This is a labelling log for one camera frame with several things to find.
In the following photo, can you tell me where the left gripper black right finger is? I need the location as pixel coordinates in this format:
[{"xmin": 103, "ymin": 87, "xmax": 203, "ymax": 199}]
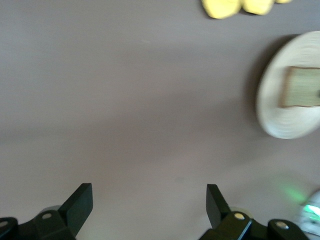
[{"xmin": 198, "ymin": 184, "xmax": 308, "ymax": 240}]

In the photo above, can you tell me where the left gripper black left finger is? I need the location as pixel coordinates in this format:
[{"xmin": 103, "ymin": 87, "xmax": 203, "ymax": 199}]
[{"xmin": 0, "ymin": 183, "xmax": 94, "ymax": 240}]

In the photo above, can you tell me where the round light wooden plate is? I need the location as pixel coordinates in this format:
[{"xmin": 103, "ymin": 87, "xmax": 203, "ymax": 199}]
[{"xmin": 255, "ymin": 30, "xmax": 320, "ymax": 140}]

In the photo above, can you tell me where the slice of brown toast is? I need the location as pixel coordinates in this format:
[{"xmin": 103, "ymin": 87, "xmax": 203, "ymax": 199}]
[{"xmin": 278, "ymin": 65, "xmax": 320, "ymax": 109}]

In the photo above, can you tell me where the brown table cover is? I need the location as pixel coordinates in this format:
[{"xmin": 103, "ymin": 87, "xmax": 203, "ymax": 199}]
[{"xmin": 0, "ymin": 0, "xmax": 320, "ymax": 240}]

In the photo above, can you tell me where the yellow quilted oven mitt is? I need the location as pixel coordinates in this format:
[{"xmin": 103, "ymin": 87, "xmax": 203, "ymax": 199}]
[
  {"xmin": 200, "ymin": 0, "xmax": 242, "ymax": 20},
  {"xmin": 241, "ymin": 0, "xmax": 294, "ymax": 15}
]

